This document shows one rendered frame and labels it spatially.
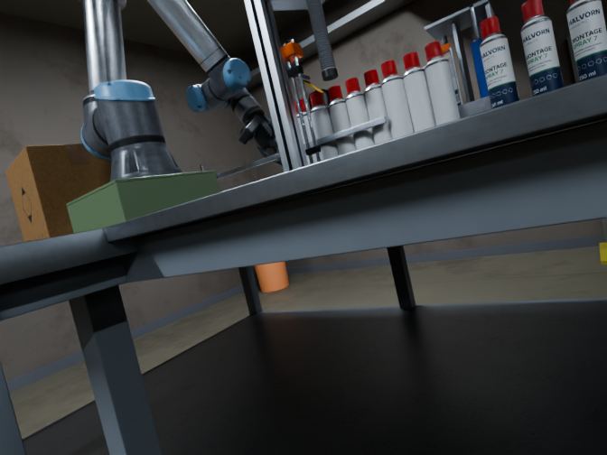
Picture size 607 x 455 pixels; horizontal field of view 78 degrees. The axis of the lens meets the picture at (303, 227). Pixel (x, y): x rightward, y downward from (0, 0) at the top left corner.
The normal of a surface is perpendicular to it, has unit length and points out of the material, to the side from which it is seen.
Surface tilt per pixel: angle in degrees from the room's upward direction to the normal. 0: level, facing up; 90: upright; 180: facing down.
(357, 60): 90
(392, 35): 90
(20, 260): 90
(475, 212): 90
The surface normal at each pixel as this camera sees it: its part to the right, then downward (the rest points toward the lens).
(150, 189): 0.77, -0.14
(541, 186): -0.55, 0.17
